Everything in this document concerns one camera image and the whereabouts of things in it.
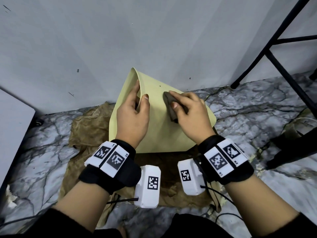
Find black left wrist marker strap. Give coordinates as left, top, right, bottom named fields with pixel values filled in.
left=79, top=139, right=141, bottom=195

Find pale yellow flexible sheet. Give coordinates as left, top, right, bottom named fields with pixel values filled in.
left=109, top=67, right=217, bottom=153

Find black right wrist marker strap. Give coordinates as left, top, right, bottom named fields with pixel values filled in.
left=197, top=135, right=255, bottom=185

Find black wrist marker strap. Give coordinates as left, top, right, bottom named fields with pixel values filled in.
left=197, top=135, right=255, bottom=185
left=79, top=139, right=141, bottom=195

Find black camera cable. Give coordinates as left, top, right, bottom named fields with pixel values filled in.
left=200, top=186, right=244, bottom=224
left=106, top=198, right=139, bottom=205

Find person's black clothing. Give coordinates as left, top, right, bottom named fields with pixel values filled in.
left=0, top=208, right=317, bottom=238

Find dark brown rag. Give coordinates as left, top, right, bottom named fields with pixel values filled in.
left=163, top=91, right=189, bottom=123

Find black stand base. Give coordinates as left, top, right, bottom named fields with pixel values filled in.
left=265, top=126, right=317, bottom=170

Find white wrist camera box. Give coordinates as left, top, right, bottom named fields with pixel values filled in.
left=177, top=159, right=206, bottom=196
left=134, top=165, right=161, bottom=209

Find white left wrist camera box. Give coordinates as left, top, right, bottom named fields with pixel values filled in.
left=134, top=165, right=161, bottom=209

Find person's left forearm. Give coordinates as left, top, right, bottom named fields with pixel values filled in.
left=53, top=181, right=110, bottom=233

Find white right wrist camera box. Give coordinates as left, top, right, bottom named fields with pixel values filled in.
left=177, top=159, right=206, bottom=196

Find black left camera cable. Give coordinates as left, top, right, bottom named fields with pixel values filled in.
left=106, top=198, right=139, bottom=205

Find black metal stand frame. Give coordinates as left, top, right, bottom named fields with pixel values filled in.
left=230, top=0, right=317, bottom=119

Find person's left hand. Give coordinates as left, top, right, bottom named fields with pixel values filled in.
left=116, top=80, right=150, bottom=149

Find tan floor cloth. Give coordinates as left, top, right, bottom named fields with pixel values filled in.
left=58, top=101, right=223, bottom=228

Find person's right hand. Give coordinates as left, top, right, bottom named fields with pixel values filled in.
left=168, top=91, right=216, bottom=145

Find person's right forearm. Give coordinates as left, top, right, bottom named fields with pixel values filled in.
left=224, top=174, right=300, bottom=237

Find black right camera cable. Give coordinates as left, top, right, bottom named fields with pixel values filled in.
left=200, top=186, right=244, bottom=224

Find white panel board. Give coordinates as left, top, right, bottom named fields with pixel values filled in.
left=0, top=89, right=36, bottom=189

